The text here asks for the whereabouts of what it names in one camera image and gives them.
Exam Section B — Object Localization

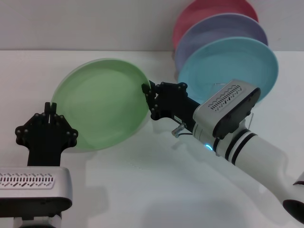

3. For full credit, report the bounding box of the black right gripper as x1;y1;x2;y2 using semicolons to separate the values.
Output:
142;81;201;132

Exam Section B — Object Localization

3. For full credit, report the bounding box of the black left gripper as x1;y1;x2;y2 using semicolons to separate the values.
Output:
15;102;79;167

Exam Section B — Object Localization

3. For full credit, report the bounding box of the green round plate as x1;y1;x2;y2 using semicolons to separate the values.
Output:
51;58;151;152

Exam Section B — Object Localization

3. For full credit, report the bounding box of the light blue round plate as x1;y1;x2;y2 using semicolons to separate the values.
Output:
177;37;279;105

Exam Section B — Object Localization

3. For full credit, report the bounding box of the purple round plate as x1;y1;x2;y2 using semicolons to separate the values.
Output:
174;13;269;72

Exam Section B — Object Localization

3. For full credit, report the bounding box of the red round plate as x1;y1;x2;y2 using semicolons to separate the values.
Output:
172;0;259;51

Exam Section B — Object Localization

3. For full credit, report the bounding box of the silver cable plug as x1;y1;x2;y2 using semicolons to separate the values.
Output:
171;123;194;138

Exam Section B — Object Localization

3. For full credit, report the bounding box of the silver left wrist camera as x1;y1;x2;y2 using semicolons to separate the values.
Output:
0;167;73;218

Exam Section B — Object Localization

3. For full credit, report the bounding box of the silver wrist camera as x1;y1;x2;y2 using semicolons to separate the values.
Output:
192;79;261;140
0;167;73;218

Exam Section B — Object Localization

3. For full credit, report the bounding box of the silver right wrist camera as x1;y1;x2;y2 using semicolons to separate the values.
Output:
192;79;261;140

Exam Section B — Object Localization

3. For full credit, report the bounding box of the chrome wire plate rack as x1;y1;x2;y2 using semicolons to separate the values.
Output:
212;82;254;131

